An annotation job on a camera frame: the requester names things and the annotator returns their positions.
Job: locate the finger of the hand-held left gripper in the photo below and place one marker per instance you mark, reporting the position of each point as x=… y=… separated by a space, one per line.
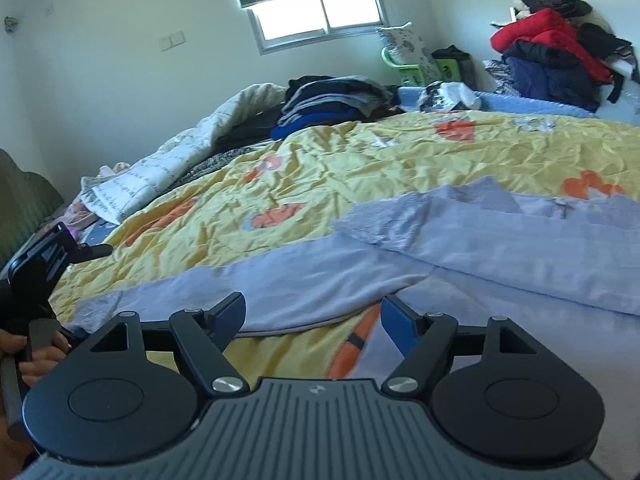
x=92 y=251

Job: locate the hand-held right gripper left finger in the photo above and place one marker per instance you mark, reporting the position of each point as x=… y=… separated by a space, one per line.
x=227 y=312

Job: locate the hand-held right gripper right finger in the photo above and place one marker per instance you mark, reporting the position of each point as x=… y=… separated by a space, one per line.
x=397 y=320

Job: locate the lilac garment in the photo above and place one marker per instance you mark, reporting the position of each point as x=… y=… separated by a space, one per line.
x=475 y=240

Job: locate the stack of folded dark clothes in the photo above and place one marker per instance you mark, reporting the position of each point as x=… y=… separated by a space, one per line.
x=325 y=102

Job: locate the pile of jackets and clothes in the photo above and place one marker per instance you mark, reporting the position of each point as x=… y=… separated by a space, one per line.
x=550 y=45

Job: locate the person's left hand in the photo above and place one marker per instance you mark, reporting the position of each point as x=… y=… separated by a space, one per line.
x=47 y=352

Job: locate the dark green padded headboard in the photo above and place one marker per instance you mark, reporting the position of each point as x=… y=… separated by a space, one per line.
x=25 y=205

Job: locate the white printed quilt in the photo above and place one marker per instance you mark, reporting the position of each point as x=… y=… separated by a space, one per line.
x=165 y=160

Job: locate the grey speckled cloth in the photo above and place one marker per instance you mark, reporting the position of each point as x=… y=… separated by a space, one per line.
x=205 y=170

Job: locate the black and white crumpled garment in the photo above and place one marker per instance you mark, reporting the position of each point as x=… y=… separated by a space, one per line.
x=450 y=95

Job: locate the green plastic chair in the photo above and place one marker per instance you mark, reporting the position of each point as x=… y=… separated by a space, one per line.
x=412 y=76

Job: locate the blue bed sheet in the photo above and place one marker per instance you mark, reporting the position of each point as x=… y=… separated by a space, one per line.
x=525 y=102

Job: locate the dark cloth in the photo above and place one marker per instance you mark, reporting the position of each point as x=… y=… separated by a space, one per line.
x=452 y=57

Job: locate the floral cushion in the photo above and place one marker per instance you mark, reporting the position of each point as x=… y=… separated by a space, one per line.
x=407 y=47

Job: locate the window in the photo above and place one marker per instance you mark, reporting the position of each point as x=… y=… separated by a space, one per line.
x=320 y=17

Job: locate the white wall switch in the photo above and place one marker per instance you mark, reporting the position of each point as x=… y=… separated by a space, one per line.
x=172 y=41

